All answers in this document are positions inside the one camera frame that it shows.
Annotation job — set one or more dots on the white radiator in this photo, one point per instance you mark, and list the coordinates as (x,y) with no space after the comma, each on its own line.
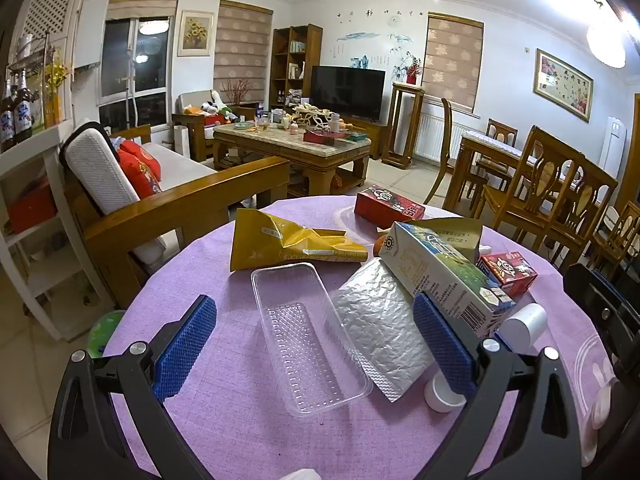
(431,135)

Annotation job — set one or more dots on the white tower appliance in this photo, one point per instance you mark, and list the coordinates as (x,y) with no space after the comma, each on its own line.
(613,142)

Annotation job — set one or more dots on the wooden sofa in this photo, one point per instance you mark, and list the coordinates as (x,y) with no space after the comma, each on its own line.
(165,210)

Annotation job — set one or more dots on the silver foil bag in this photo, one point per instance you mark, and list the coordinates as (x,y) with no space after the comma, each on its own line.
(380,325)

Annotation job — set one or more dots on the wooden armchair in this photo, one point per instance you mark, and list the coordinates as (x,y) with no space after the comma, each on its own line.
(192,120)

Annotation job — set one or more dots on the red printed cushion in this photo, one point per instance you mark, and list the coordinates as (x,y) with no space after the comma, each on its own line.
(140,180)
(145,152)

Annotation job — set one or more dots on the white plush dog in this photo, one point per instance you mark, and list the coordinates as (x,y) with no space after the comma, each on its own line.
(212,105)

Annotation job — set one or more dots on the glass beer bottle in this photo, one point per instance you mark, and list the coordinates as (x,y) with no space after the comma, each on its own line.
(6,115)
(22,107)

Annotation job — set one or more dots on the yellow snack bag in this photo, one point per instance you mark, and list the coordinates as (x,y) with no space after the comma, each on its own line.
(280,245)

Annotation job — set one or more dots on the red flower pot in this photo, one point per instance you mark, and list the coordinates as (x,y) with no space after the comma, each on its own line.
(411,77)

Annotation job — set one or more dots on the round ceiling lamp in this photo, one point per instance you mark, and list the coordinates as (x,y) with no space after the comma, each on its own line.
(606,42)

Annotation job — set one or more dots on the wooden bookshelf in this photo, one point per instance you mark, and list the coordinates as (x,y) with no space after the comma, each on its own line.
(295,65)

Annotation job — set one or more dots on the black flat television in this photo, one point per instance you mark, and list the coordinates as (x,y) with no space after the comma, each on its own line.
(347,92)

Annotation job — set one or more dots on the wooden dining chair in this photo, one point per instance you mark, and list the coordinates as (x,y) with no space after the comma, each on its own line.
(501,132)
(450,155)
(585,210)
(530,185)
(617,232)

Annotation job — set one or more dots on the white plastic cylinder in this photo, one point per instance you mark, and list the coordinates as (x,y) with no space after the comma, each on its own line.
(522,325)

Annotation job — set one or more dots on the clear plastic tray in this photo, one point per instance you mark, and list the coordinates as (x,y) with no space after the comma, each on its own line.
(305,340)

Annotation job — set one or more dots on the wooden dining table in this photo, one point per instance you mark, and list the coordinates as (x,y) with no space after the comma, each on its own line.
(487,152)

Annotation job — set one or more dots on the wooden plant stand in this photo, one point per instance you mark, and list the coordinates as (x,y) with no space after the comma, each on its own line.
(402,125)

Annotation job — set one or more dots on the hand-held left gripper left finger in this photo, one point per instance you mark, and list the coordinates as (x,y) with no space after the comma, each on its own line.
(185,345)

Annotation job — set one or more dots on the yellow artificial flowers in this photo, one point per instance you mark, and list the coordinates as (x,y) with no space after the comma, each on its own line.
(56,77)

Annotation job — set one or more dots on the white round cap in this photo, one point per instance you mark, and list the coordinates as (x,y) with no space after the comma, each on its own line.
(442,395)

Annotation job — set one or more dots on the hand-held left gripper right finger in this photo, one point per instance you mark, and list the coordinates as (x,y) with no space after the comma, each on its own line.
(442,345)

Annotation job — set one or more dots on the green ball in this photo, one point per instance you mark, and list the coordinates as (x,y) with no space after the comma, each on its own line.
(105,332)

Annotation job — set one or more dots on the sunflower painting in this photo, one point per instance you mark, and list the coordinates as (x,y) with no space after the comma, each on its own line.
(195,32)

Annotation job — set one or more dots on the large red printed box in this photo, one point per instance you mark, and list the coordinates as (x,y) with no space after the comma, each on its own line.
(387,207)

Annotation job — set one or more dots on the small red drink box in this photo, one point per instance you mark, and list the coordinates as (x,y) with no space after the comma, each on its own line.
(510,272)

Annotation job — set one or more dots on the framed flower picture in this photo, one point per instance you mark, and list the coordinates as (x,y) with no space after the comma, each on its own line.
(562,85)

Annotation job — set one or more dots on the white and green milk carton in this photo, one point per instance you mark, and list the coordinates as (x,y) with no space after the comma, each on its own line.
(430,270)

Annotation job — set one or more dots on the orange fruit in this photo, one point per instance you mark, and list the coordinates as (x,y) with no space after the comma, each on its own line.
(382,246)

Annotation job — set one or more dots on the red tray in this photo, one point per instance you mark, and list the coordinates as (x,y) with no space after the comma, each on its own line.
(320,136)

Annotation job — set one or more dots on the white shelf unit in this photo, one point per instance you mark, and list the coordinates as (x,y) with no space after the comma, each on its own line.
(45,260)

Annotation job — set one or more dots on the patterned window blind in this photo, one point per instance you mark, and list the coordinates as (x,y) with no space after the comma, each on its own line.
(142,8)
(243,50)
(452,60)

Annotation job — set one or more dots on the wooden coffee table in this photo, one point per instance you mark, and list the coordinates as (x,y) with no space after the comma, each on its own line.
(295,147)

